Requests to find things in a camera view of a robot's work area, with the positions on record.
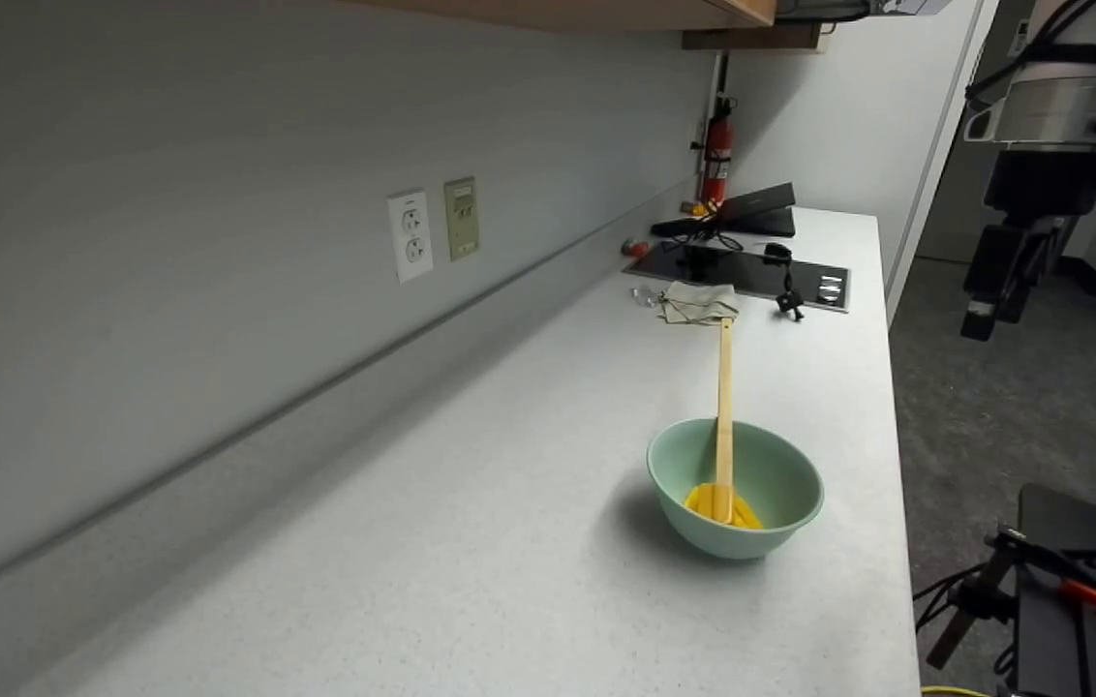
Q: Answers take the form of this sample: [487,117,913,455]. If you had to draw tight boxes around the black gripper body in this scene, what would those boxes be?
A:
[960,149,1096,339]

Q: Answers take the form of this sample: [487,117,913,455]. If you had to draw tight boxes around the wooden handled yellow spatula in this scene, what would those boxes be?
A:
[712,320,734,527]

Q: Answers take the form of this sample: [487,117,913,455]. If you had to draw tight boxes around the light green bowl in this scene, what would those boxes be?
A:
[646,419,826,562]

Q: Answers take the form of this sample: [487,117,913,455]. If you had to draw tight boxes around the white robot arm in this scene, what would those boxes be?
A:
[960,0,1096,339]

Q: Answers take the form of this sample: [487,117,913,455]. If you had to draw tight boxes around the small black clip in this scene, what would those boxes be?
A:
[773,292,805,320]

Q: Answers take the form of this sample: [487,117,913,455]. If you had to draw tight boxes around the range hood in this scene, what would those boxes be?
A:
[681,0,950,50]

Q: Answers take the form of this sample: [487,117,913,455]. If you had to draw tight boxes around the red fire extinguisher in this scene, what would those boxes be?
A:
[693,52,733,216]

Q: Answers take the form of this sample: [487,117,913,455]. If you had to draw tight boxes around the beige folded cloth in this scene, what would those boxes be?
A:
[632,283,740,323]

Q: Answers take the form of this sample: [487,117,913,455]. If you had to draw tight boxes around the yellow food pieces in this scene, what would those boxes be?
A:
[684,482,761,530]

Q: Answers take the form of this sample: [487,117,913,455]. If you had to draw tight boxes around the black perforated cart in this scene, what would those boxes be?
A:
[1014,482,1096,697]

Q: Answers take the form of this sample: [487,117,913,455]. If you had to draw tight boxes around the orange handled tool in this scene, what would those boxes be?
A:
[992,530,1096,606]

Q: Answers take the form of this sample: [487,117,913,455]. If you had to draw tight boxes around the beige wall switch plate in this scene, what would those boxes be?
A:
[446,178,478,258]

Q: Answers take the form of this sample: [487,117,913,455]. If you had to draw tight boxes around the white wall power outlet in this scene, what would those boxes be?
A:
[385,188,433,283]

